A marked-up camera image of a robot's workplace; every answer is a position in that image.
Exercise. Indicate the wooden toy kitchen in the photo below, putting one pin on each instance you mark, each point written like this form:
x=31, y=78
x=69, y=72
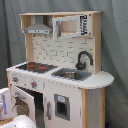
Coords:
x=63, y=53

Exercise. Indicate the white oven door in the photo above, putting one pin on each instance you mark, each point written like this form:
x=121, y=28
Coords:
x=22, y=103

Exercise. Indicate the white cabinet door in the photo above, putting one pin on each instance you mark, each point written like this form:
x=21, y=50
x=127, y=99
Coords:
x=62, y=105

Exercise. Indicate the black toy faucet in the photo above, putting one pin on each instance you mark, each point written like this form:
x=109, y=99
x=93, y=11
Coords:
x=81, y=65

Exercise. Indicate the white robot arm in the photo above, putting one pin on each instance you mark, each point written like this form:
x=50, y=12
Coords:
x=21, y=121

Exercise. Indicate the black toy stovetop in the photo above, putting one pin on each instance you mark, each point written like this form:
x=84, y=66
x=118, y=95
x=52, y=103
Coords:
x=36, y=67

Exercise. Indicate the left stove knob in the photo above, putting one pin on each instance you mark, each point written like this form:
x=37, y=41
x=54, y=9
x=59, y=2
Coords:
x=14, y=79

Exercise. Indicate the stove knob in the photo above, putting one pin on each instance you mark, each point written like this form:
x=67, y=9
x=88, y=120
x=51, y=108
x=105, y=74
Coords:
x=33, y=84
x=14, y=79

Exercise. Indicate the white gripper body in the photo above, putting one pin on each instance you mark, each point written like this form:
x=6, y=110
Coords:
x=5, y=104

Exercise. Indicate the grey toy sink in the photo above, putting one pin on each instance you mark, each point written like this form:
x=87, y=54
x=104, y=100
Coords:
x=72, y=74

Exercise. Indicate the right stove knob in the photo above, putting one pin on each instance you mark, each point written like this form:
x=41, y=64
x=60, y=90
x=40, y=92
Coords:
x=33, y=84

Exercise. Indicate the grey range hood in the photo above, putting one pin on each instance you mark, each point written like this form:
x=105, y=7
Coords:
x=39, y=27

